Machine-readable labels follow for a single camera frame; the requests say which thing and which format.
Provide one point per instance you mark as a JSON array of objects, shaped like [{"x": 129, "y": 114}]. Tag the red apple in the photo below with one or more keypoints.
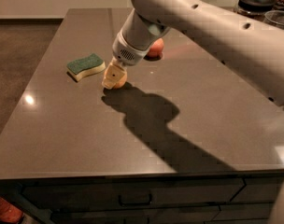
[{"x": 156, "y": 50}]

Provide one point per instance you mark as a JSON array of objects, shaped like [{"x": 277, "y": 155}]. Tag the dark drawer with handle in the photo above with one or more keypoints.
[{"x": 113, "y": 196}]

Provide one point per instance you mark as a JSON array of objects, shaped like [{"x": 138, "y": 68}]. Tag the dark right drawer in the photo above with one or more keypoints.
[{"x": 259, "y": 190}]

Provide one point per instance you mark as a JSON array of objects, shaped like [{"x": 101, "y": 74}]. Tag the orange fruit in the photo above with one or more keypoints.
[{"x": 121, "y": 82}]

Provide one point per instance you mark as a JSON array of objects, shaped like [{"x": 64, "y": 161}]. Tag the glass jar with black lid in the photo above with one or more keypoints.
[{"x": 253, "y": 8}]

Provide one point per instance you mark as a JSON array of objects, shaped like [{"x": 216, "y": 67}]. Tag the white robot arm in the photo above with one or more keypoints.
[{"x": 253, "y": 49}]

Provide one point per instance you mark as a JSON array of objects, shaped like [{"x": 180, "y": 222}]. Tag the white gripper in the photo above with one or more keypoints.
[{"x": 128, "y": 53}]

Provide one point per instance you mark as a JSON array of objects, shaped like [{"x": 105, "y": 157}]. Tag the clear glass bowl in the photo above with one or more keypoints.
[{"x": 275, "y": 18}]

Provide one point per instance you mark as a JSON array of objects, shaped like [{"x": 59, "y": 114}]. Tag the orange object on floor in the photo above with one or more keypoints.
[{"x": 9, "y": 213}]

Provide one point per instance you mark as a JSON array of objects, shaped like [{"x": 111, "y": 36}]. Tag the green and yellow sponge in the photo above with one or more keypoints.
[{"x": 84, "y": 67}]

